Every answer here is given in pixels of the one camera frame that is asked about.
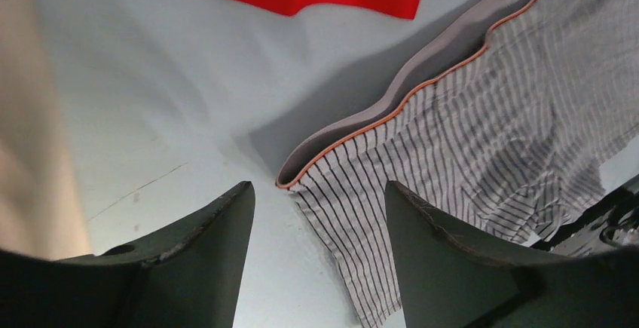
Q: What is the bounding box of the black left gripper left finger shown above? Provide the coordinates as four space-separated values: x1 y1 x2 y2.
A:
1 181 255 327

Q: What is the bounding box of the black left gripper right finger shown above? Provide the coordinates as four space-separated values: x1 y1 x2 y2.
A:
384 181 638 327

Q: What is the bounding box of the grey striped underwear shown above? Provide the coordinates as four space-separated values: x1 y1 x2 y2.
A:
277 0 638 327

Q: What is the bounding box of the wooden compartment organizer box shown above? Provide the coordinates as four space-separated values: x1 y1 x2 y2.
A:
1 0 92 260

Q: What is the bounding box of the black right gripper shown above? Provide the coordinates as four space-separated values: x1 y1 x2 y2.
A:
532 177 638 257

